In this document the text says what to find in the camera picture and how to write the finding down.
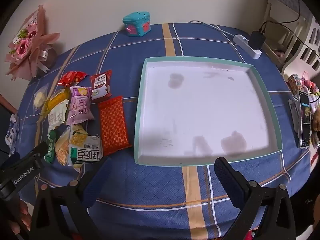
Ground pink plush trinket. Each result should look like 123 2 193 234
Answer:
301 71 320 98

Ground blue white crumpled wrapper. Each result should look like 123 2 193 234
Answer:
5 114 20 154

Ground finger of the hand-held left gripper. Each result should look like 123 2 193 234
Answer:
1 151 21 169
24 141 48 157

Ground beige cracker packet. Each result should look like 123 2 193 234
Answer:
54 127 73 167

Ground patterned tape rolls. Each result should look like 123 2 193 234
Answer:
287 74 304 93

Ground white cable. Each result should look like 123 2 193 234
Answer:
189 20 235 39

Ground person's left hand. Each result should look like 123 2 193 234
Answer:
7 198 32 232

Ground white pastry in clear wrapper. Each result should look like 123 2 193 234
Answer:
32 85 49 112

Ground black cable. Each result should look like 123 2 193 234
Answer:
260 0 320 54

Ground black charger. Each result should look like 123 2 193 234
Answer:
248 31 266 50

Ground teal pink toy box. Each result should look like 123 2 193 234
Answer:
122 11 152 37

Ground dark red white snack packet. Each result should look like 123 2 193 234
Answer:
89 69 113 103

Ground white carved shelf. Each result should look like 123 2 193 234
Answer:
262 0 320 80

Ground cream white snack packet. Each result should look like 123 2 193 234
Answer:
47 100 69 132

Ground white phone stand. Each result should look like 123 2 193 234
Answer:
288 99 302 133

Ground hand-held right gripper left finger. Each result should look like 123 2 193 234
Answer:
29 156 112 240

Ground pink flower bouquet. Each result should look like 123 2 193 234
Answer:
5 4 60 82

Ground small green snack packet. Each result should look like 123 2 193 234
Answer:
44 129 57 164

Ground blue plaid tablecloth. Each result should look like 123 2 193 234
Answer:
16 22 312 240

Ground red patterned packet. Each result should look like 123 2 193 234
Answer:
97 95 133 157

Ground green white snack packet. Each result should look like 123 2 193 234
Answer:
69 134 103 167

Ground white tray with teal rim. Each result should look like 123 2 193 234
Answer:
134 57 283 167

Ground white power strip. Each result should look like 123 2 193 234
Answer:
233 34 262 60

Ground red crinkled snack packet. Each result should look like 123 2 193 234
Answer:
58 71 88 86

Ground brown chair back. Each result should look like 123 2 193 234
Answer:
0 94 18 114

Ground yellow cake clear packet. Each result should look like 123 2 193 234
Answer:
40 87 72 117

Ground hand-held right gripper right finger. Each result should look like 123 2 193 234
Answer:
214 157 297 240

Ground black smartphone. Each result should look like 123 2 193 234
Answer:
297 90 313 149

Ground purple snack packet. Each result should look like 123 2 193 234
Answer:
65 86 95 126

